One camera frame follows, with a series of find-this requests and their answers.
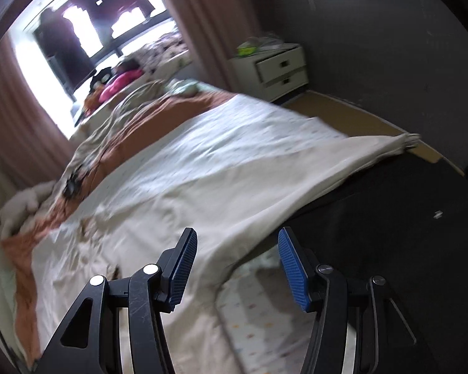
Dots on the wooden bed frame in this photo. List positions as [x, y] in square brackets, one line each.
[374, 124]

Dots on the pink-brown curtain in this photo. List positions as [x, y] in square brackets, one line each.
[202, 27]
[19, 117]

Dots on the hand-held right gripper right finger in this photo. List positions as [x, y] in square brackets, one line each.
[292, 272]

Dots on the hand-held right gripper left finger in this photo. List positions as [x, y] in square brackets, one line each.
[183, 272]

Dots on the white plush toy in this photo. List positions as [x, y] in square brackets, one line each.
[19, 206]

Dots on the pink cloth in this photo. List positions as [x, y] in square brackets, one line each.
[119, 83]

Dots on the window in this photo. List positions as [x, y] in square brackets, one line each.
[85, 39]

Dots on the pale green pillow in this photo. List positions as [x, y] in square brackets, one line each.
[187, 87]

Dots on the floral quilt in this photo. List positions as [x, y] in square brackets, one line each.
[163, 52]

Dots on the orange-brown blanket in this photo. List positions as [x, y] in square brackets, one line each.
[160, 120]

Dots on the white nightstand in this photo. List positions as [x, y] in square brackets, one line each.
[273, 72]

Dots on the green item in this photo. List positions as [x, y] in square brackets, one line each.
[245, 50]

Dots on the large cream cloth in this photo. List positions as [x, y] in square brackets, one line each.
[218, 171]

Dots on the floral bed sheet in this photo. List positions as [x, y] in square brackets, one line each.
[253, 319]

